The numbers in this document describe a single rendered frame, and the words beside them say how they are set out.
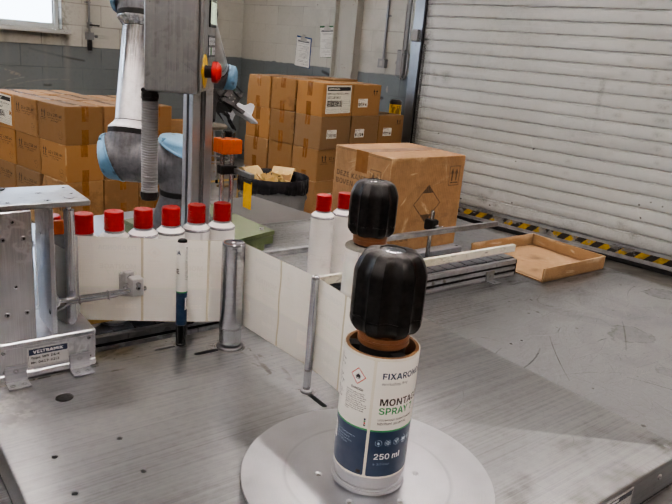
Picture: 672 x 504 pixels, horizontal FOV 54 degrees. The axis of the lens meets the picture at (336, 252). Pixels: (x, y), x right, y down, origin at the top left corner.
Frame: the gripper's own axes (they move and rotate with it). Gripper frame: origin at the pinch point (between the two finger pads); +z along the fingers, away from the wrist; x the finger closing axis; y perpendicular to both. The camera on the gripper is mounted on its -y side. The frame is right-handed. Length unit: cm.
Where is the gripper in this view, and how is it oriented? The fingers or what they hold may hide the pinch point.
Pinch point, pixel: (245, 129)
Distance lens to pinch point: 232.2
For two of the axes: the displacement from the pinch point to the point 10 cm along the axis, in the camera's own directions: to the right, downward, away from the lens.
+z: 6.2, 6.2, 4.8
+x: -6.1, 0.0, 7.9
